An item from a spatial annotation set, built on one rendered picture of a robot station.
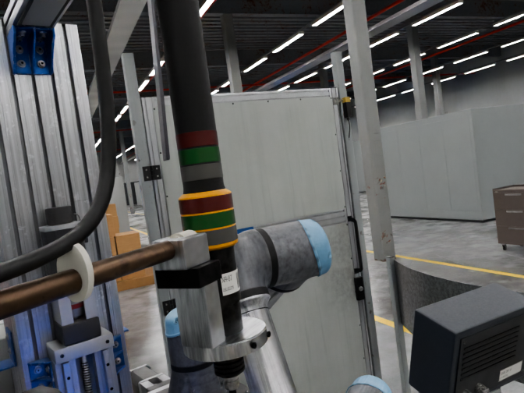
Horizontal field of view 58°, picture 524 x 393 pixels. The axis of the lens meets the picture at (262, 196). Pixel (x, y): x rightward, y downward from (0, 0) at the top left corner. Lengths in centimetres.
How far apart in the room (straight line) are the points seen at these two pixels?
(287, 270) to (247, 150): 156
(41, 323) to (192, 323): 93
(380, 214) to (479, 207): 336
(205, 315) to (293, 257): 53
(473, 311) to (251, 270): 50
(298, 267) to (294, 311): 168
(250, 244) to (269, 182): 159
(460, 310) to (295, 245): 40
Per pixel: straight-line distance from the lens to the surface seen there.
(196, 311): 37
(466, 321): 107
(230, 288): 38
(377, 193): 722
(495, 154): 1051
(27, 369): 130
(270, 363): 82
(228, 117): 237
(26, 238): 125
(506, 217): 741
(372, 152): 720
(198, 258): 35
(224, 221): 37
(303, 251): 89
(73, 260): 28
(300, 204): 252
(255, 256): 85
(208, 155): 37
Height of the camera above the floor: 159
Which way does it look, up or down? 3 degrees down
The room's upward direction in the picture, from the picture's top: 8 degrees counter-clockwise
